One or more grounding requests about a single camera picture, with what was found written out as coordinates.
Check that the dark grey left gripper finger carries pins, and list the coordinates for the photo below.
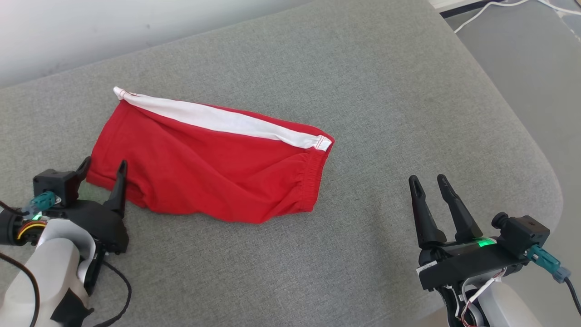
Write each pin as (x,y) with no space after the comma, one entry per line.
(119,195)
(83,170)

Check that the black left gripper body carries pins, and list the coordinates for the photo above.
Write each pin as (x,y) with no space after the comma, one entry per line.
(106,227)

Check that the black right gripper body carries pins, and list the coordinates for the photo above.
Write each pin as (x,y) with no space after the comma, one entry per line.
(463,265)

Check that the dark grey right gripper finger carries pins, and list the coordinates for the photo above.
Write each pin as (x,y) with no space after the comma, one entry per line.
(460,218)
(426,222)

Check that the red shorts with white stripe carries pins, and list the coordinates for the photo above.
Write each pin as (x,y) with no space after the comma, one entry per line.
(204,172)

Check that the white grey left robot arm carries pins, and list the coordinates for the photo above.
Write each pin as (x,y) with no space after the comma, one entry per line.
(50,268)

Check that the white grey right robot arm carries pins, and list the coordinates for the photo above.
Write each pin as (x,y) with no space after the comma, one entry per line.
(504,304)

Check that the black baseboard strip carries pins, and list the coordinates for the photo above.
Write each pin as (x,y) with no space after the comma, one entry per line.
(458,10)

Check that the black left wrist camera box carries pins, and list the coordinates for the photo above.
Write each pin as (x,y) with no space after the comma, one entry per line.
(56,186)

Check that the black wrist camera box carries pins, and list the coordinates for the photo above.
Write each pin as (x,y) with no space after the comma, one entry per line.
(56,186)
(522,234)

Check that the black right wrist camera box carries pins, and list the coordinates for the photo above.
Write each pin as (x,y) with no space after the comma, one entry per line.
(522,234)

